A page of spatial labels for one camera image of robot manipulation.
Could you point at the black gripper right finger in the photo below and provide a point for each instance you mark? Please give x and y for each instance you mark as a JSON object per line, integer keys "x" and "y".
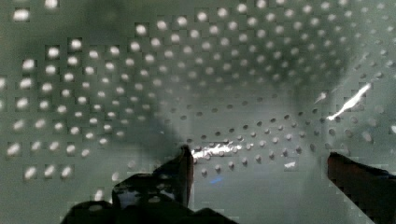
{"x": 371, "y": 189}

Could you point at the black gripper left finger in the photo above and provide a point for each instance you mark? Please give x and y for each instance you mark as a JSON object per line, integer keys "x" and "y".
{"x": 159, "y": 197}

